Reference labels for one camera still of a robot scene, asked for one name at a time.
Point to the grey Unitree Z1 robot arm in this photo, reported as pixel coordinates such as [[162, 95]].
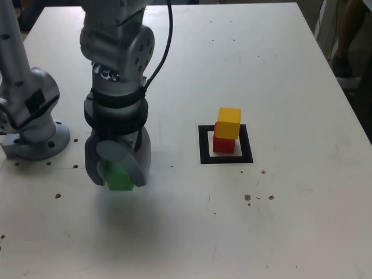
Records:
[[116, 43]]

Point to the green cube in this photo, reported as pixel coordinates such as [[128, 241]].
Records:
[[117, 180]]

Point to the person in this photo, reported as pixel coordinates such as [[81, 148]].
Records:
[[348, 29]]

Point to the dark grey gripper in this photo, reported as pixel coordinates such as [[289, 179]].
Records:
[[128, 139]]

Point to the red cube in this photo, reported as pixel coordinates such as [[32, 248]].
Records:
[[223, 145]]

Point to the black tape square outline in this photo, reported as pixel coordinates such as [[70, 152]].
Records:
[[203, 145]]

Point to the yellow cube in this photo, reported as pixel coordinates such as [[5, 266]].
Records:
[[229, 125]]

